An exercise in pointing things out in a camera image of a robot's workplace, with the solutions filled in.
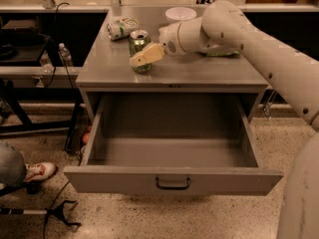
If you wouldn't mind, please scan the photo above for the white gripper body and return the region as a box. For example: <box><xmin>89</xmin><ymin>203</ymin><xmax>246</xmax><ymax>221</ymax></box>
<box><xmin>159</xmin><ymin>23</ymin><xmax>181</xmax><ymax>56</ymax></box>

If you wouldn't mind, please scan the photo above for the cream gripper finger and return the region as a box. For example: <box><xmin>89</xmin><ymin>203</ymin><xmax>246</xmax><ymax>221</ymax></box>
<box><xmin>129</xmin><ymin>42</ymin><xmax>164</xmax><ymax>67</ymax></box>

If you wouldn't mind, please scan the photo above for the green soda can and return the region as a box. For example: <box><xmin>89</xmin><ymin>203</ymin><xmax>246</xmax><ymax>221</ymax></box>
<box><xmin>129</xmin><ymin>30</ymin><xmax>152</xmax><ymax>74</ymax></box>

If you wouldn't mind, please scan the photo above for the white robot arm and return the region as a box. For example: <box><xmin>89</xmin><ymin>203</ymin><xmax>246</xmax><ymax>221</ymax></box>
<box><xmin>130</xmin><ymin>0</ymin><xmax>319</xmax><ymax>239</ymax></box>

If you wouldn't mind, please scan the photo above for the crushed white green can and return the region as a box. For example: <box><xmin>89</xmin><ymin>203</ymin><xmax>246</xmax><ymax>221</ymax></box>
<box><xmin>107</xmin><ymin>18</ymin><xmax>140</xmax><ymax>41</ymax></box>

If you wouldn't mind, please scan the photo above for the open grey top drawer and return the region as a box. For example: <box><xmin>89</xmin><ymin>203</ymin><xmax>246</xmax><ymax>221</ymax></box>
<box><xmin>64</xmin><ymin>93</ymin><xmax>283</xmax><ymax>195</ymax></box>

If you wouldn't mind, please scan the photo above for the white bowl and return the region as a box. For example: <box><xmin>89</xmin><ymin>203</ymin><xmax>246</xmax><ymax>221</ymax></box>
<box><xmin>165</xmin><ymin>7</ymin><xmax>196</xmax><ymax>24</ymax></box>

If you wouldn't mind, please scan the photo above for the grey metal cabinet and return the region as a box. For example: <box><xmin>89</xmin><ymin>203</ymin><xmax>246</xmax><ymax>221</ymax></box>
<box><xmin>75</xmin><ymin>5</ymin><xmax>269</xmax><ymax>124</ymax></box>

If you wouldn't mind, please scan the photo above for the green chip bag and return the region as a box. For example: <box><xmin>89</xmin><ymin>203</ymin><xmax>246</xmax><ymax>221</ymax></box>
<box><xmin>206</xmin><ymin>48</ymin><xmax>239</xmax><ymax>57</ymax></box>

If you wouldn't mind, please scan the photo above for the clear water bottle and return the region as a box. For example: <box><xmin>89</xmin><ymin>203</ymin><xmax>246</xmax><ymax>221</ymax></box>
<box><xmin>59</xmin><ymin>43</ymin><xmax>74</xmax><ymax>68</ymax></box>

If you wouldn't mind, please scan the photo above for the black side table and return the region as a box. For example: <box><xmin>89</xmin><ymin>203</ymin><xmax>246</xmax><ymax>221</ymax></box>
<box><xmin>0</xmin><ymin>18</ymin><xmax>82</xmax><ymax>134</ymax></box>

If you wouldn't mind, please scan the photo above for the white red sneaker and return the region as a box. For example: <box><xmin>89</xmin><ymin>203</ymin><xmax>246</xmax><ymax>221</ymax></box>
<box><xmin>24</xmin><ymin>162</ymin><xmax>57</xmax><ymax>183</ymax></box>

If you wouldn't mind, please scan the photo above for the blue jeans leg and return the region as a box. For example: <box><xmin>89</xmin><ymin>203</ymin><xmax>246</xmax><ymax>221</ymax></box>
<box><xmin>0</xmin><ymin>143</ymin><xmax>27</xmax><ymax>188</ymax></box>

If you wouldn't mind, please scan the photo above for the black reacher grabber tool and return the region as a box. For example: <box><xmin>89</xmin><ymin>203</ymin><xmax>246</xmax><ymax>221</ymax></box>
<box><xmin>0</xmin><ymin>200</ymin><xmax>82</xmax><ymax>227</ymax></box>

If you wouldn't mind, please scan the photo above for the black cable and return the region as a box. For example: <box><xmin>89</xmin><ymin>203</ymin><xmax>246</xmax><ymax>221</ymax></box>
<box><xmin>42</xmin><ymin>1</ymin><xmax>72</xmax><ymax>88</ymax></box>

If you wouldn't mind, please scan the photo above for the black drawer handle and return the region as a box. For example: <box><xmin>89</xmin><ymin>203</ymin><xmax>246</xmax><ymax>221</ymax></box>
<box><xmin>156</xmin><ymin>177</ymin><xmax>190</xmax><ymax>190</ymax></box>

